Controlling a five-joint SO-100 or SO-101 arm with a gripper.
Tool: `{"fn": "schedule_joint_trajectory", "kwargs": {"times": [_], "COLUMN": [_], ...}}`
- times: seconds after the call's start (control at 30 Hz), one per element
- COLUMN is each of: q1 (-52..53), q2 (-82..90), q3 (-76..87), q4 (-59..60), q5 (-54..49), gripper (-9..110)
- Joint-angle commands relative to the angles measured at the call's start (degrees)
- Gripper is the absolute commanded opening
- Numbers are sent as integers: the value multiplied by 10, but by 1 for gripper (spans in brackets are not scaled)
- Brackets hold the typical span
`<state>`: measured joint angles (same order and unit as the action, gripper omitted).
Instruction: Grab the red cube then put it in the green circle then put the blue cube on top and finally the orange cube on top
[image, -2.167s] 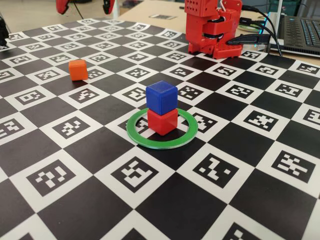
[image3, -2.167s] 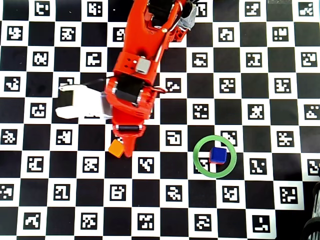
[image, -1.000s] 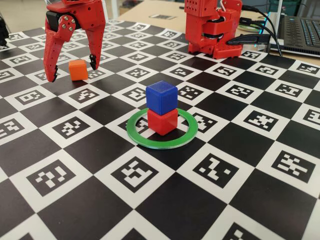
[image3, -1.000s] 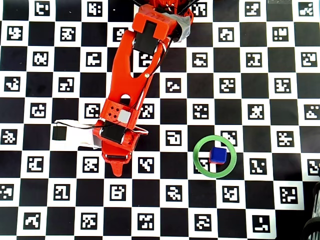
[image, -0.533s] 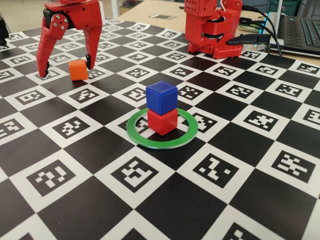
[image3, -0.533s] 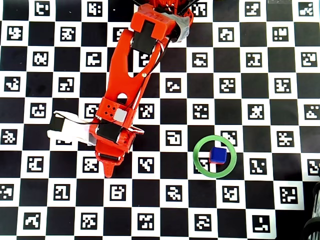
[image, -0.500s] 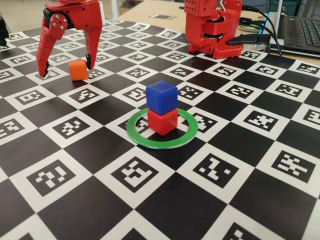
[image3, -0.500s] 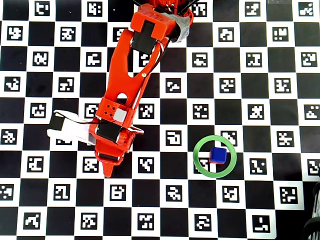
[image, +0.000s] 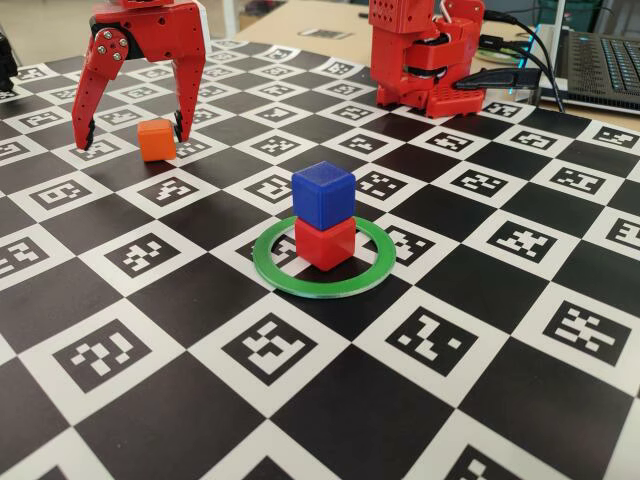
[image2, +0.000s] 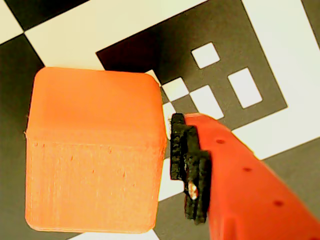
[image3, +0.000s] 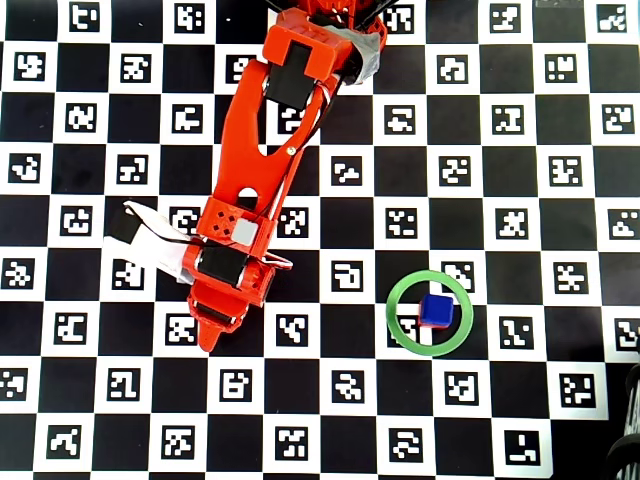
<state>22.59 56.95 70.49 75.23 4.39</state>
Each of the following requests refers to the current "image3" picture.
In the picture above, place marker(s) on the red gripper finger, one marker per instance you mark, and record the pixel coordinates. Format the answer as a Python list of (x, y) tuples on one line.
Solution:
[(209, 337)]

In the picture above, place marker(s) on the small gray square block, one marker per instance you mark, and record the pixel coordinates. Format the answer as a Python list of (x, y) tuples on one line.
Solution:
[(245, 231)]

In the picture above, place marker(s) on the gray duct tape patch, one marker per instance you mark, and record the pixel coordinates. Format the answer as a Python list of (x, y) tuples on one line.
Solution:
[(367, 55)]

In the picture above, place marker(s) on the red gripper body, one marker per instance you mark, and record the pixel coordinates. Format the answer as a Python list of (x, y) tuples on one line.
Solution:
[(216, 315)]

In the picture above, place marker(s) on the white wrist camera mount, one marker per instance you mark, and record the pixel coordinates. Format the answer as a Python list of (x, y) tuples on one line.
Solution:
[(150, 245)]

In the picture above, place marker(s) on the black white marker checkerboard mat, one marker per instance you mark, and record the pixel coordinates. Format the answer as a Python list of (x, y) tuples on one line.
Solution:
[(500, 400)]

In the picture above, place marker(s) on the red robot arm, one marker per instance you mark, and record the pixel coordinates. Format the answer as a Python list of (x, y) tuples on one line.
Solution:
[(245, 150)]

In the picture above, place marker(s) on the black ribbed stand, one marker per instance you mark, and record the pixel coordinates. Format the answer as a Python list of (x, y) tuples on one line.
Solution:
[(631, 400)]

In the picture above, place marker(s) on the blue cube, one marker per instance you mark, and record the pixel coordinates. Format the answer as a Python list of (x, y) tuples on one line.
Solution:
[(436, 309)]

